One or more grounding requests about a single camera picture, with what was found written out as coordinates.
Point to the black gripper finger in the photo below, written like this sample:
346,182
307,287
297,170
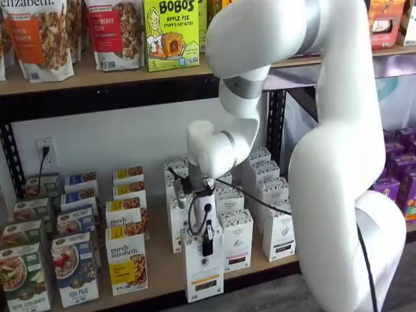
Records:
207,240

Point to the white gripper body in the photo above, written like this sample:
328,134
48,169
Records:
204,208

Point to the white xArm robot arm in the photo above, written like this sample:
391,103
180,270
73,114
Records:
341,162

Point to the white box pink strip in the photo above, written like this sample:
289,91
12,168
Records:
229,201
225,181
239,240

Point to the wooden shelf board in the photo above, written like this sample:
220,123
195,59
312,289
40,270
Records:
97,81
393,52
159,260

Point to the white box dark strip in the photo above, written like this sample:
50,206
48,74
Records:
258,154
279,234
273,191
265,170

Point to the purely elizabeth yellow box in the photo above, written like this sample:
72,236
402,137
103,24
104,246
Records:
128,175
126,260
130,191
125,214

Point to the green apple cinnamon oatmeal box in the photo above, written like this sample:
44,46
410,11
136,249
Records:
31,209
21,232
42,185
22,279

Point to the green Bobo's apple pie box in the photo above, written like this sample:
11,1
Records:
172,35
202,26

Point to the orange box with window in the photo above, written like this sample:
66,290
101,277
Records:
383,26

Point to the white carton box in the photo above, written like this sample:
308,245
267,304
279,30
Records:
409,26

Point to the red label granola pouch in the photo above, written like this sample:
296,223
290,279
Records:
113,39

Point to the orange label granola pouch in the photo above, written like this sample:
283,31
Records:
35,39

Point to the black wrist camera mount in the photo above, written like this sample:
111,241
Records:
180,191

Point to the black metal shelf frame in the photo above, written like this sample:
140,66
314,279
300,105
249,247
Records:
97,104

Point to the white wall outlet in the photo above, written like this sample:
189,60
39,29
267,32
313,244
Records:
52,143

